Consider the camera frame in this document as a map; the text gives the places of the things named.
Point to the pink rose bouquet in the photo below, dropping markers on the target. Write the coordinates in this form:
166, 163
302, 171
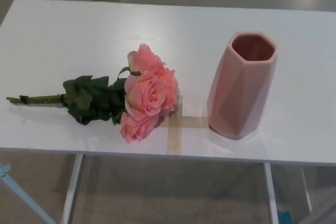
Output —
149, 90

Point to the pink faceted ceramic vase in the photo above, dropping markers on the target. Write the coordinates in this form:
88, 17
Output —
236, 98

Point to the beige tape strip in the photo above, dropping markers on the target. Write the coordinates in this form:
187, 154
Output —
174, 140
194, 121

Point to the white table leg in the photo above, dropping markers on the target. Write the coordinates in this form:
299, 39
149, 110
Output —
270, 195
307, 190
72, 187

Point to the teal floor tape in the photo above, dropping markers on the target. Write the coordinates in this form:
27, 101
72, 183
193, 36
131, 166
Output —
286, 217

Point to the light metal stand frame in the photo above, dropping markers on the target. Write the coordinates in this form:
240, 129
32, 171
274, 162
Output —
18, 195

